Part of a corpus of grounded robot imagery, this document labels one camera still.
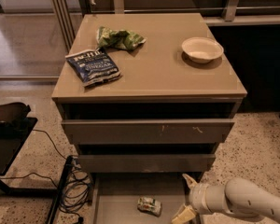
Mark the grey top drawer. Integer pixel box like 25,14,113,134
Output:
62,119,234,145

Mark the grey bottom drawer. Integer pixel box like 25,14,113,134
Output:
89,173,189,224

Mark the black cable bundle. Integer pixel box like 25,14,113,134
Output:
0,128,92,224

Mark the grey drawer cabinet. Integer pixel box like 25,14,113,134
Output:
50,12,248,179

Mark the black power strip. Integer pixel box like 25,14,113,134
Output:
45,156,73,224

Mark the grey middle drawer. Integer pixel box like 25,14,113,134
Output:
78,154,216,173

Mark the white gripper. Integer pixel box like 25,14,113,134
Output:
171,174,228,224

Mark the grey drawer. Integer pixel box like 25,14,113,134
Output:
78,154,216,173
89,173,189,224
62,119,234,145

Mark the metal wall rail frame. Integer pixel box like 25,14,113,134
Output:
46,0,280,53

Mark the crushed green 7up can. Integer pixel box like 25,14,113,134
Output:
137,196,162,217

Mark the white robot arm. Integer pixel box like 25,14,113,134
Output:
172,174,280,224

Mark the white bowl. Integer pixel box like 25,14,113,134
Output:
181,37,224,63

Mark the blue vinegar chip bag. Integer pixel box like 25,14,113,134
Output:
65,49,120,87

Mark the black side table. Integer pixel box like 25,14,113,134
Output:
0,103,56,198

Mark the green crumpled chip bag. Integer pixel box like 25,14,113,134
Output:
96,26,146,51

